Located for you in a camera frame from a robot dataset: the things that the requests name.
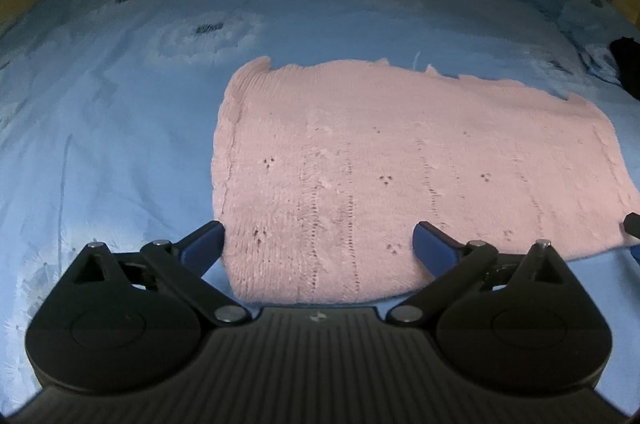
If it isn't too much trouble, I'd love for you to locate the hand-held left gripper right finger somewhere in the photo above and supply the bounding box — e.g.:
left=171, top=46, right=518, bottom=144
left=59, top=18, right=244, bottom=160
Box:
left=385, top=221, right=577, bottom=326

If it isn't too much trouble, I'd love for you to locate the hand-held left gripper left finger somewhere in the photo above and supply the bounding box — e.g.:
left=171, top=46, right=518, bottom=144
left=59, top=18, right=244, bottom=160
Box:
left=65, top=220, right=251, bottom=326

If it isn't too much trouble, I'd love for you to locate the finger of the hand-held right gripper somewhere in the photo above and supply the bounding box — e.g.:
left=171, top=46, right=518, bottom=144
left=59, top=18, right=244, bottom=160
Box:
left=619, top=212, right=640, bottom=261

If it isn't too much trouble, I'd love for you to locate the pink knitted cardigan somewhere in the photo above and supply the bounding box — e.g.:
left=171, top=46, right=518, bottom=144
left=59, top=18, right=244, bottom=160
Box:
left=211, top=55, right=640, bottom=305

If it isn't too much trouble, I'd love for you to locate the black cloth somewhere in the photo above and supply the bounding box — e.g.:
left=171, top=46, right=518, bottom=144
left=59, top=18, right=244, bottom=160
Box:
left=609, top=36, right=640, bottom=100

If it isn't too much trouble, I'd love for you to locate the blue dandelion-print bed sheet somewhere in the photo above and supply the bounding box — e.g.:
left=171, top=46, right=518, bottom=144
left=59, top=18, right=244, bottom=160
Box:
left=0, top=0, right=640, bottom=407

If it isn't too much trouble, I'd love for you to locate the blue dandelion-print pillow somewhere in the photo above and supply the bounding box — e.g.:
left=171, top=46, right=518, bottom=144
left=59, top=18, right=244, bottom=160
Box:
left=507, top=0, right=623, bottom=77

